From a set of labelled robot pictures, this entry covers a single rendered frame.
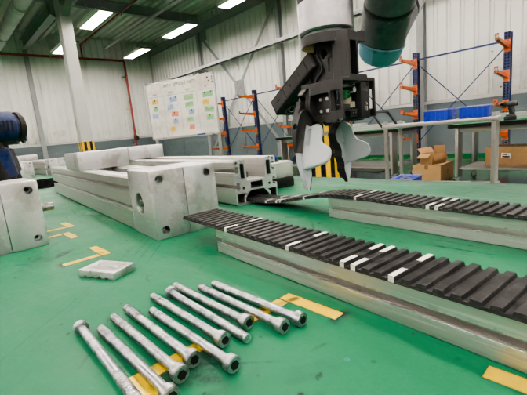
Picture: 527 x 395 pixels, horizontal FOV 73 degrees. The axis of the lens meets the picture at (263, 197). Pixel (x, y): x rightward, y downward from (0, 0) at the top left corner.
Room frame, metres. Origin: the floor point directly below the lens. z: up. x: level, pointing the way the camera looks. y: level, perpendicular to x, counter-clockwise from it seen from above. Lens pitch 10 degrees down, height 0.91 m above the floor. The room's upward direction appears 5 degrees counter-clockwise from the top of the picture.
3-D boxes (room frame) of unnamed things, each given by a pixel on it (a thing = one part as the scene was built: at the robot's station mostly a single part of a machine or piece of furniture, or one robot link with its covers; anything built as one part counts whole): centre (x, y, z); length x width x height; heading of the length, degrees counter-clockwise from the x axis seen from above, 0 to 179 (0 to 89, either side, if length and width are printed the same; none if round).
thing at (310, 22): (0.53, -0.11, 1.05); 0.08 x 0.08 x 0.05
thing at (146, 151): (1.21, 0.40, 0.87); 0.16 x 0.11 x 0.07; 37
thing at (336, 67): (0.52, -0.11, 0.97); 0.09 x 0.08 x 0.12; 37
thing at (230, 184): (1.01, 0.25, 0.82); 0.80 x 0.10 x 0.09; 37
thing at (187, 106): (6.47, 1.26, 0.97); 1.51 x 0.50 x 1.95; 62
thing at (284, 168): (0.86, -0.01, 0.81); 0.10 x 0.08 x 0.06; 127
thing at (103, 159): (0.89, 0.40, 0.87); 0.16 x 0.11 x 0.07; 37
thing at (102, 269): (0.36, 0.17, 0.78); 0.05 x 0.03 x 0.01; 66
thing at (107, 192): (0.89, 0.40, 0.82); 0.80 x 0.10 x 0.09; 37
